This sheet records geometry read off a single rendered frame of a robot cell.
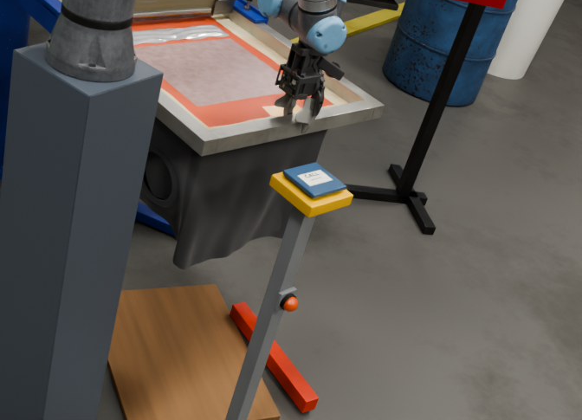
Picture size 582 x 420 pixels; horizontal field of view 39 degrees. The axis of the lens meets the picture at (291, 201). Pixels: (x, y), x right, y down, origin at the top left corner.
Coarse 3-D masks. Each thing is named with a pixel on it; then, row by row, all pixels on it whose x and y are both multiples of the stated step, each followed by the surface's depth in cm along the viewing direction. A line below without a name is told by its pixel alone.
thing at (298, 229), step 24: (288, 192) 173; (336, 192) 176; (312, 216) 180; (288, 240) 183; (288, 264) 184; (288, 288) 190; (264, 312) 194; (264, 336) 196; (264, 360) 203; (240, 384) 207; (240, 408) 209
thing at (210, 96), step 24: (144, 24) 222; (144, 48) 210; (168, 48) 213; (168, 72) 202; (192, 72) 206; (216, 72) 209; (192, 96) 195; (216, 96) 198; (240, 96) 201; (216, 120) 188; (240, 120) 191
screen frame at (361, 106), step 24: (240, 24) 238; (264, 24) 235; (288, 48) 226; (360, 96) 211; (168, 120) 180; (192, 120) 178; (264, 120) 187; (288, 120) 190; (336, 120) 200; (360, 120) 207; (192, 144) 175; (216, 144) 175; (240, 144) 180
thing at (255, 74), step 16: (208, 16) 239; (192, 48) 217; (208, 48) 220; (224, 48) 223; (240, 48) 225; (224, 64) 214; (240, 64) 217; (256, 64) 220; (272, 64) 222; (240, 80) 209; (256, 80) 212; (272, 80) 214; (256, 96) 204; (272, 96) 206
